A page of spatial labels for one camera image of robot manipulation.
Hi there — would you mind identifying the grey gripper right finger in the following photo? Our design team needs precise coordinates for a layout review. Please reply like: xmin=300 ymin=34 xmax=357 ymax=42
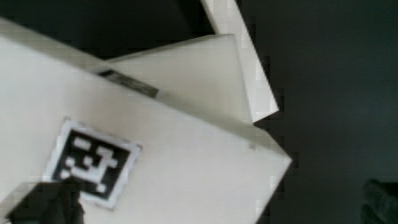
xmin=361 ymin=179 xmax=398 ymax=224

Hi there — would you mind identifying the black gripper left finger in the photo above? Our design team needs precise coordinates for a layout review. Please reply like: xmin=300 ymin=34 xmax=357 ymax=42
xmin=0 ymin=178 xmax=85 ymax=224

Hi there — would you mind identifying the white cabinet top block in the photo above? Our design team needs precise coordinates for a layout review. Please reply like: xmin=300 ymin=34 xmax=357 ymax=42
xmin=0 ymin=18 xmax=291 ymax=224

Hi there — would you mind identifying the white cabinet body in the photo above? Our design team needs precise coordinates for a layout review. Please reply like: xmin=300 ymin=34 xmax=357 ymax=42
xmin=110 ymin=34 xmax=252 ymax=123

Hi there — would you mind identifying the white fence rail right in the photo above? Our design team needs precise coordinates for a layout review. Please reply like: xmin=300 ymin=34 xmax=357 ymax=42
xmin=201 ymin=0 xmax=279 ymax=122

